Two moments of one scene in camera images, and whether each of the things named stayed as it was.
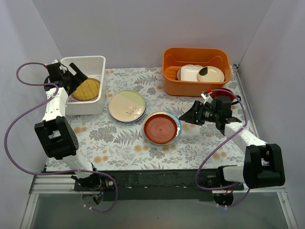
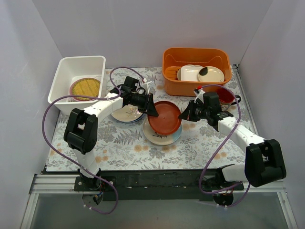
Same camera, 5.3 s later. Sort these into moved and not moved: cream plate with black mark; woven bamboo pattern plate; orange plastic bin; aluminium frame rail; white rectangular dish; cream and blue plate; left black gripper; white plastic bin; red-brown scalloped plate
Moved: red-brown scalloped plate; cream and blue plate; left black gripper
Not moved: white plastic bin; woven bamboo pattern plate; orange plastic bin; cream plate with black mark; aluminium frame rail; white rectangular dish
